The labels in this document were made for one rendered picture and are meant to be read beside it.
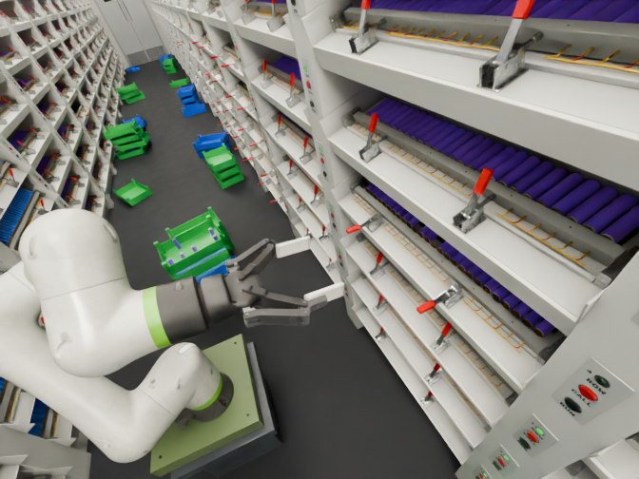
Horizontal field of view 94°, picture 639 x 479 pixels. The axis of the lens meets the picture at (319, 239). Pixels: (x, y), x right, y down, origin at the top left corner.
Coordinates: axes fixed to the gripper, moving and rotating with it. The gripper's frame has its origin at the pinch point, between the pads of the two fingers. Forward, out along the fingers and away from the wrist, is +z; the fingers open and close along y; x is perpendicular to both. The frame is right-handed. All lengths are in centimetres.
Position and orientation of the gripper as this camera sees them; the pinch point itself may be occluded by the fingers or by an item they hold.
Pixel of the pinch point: (319, 265)
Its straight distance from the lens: 55.0
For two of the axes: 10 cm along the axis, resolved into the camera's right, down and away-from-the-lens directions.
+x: 0.2, -7.8, -6.3
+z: 9.0, -2.6, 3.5
